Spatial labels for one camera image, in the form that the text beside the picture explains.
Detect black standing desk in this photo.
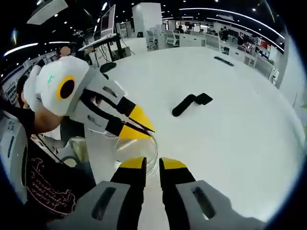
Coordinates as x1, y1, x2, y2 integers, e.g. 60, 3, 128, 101
78, 33, 122, 64

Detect white square pillar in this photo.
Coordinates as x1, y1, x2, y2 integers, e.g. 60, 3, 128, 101
131, 2, 163, 39

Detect black Velcro strap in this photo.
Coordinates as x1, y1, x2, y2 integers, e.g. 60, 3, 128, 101
172, 92, 213, 117

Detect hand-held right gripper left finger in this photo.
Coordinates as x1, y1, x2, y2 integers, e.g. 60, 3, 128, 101
47, 157, 147, 230

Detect white desktop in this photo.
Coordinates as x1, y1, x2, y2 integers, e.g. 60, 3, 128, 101
83, 46, 307, 230

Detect white wired earphones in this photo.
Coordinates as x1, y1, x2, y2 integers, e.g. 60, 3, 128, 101
114, 134, 159, 179

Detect row of white office chairs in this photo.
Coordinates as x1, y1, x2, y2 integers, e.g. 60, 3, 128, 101
145, 23, 280, 82

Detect ceiling air conditioner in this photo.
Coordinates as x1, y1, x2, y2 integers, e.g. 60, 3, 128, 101
26, 0, 69, 25

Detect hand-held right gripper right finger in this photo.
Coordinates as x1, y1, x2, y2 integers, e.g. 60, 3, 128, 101
159, 157, 267, 230

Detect person's head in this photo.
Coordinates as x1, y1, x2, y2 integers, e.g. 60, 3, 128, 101
16, 75, 33, 110

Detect black flat device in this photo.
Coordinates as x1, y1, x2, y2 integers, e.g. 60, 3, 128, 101
214, 56, 235, 67

